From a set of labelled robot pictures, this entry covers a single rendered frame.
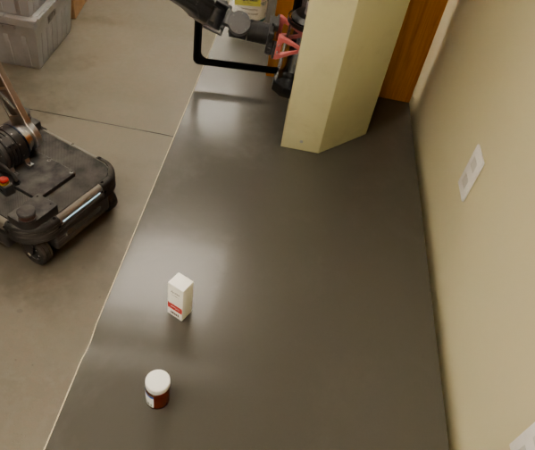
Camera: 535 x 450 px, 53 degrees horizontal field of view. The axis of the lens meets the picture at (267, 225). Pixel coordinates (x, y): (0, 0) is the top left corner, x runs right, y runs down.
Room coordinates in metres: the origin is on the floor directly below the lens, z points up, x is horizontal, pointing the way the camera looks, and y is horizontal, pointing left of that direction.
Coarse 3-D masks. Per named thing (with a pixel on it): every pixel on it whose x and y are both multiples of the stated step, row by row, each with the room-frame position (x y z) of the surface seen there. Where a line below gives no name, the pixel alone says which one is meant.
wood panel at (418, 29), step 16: (416, 0) 1.63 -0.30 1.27; (432, 0) 1.63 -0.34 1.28; (416, 16) 1.63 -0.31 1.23; (432, 16) 1.63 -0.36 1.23; (400, 32) 1.63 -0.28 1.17; (416, 32) 1.63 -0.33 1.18; (432, 32) 1.63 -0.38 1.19; (400, 48) 1.63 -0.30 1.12; (416, 48) 1.63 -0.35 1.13; (400, 64) 1.63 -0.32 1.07; (416, 64) 1.63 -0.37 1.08; (384, 80) 1.63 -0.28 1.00; (400, 80) 1.63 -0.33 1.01; (416, 80) 1.63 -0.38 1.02; (384, 96) 1.63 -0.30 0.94; (400, 96) 1.63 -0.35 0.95
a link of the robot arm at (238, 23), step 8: (224, 0) 1.42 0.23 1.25; (232, 16) 1.33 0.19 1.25; (240, 16) 1.34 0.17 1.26; (248, 16) 1.34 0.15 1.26; (224, 24) 1.34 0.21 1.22; (232, 24) 1.32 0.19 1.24; (240, 24) 1.33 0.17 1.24; (248, 24) 1.33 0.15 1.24; (216, 32) 1.37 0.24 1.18; (232, 32) 1.33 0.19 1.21; (240, 32) 1.32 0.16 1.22
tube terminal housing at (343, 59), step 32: (320, 0) 1.25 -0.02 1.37; (352, 0) 1.26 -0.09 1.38; (384, 0) 1.32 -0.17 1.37; (320, 32) 1.25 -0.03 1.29; (352, 32) 1.26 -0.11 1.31; (384, 32) 1.35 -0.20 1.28; (320, 64) 1.26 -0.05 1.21; (352, 64) 1.29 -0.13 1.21; (384, 64) 1.38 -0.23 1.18; (320, 96) 1.26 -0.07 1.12; (352, 96) 1.31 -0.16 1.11; (288, 128) 1.25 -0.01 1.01; (320, 128) 1.26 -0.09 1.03; (352, 128) 1.34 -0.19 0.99
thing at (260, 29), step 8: (256, 24) 1.40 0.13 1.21; (264, 24) 1.41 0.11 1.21; (248, 32) 1.38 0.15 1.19; (256, 32) 1.39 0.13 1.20; (264, 32) 1.39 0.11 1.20; (272, 32) 1.37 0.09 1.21; (248, 40) 1.39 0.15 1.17; (256, 40) 1.39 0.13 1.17; (264, 40) 1.39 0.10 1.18; (264, 48) 1.38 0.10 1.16
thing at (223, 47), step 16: (240, 0) 1.54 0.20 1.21; (256, 0) 1.54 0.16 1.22; (272, 0) 1.55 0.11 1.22; (288, 0) 1.56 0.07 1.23; (256, 16) 1.54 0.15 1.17; (208, 32) 1.52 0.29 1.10; (224, 32) 1.53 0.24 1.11; (208, 48) 1.52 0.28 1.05; (224, 48) 1.53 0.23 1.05; (240, 48) 1.54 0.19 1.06; (256, 48) 1.54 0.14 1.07; (256, 64) 1.55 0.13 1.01; (272, 64) 1.55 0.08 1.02
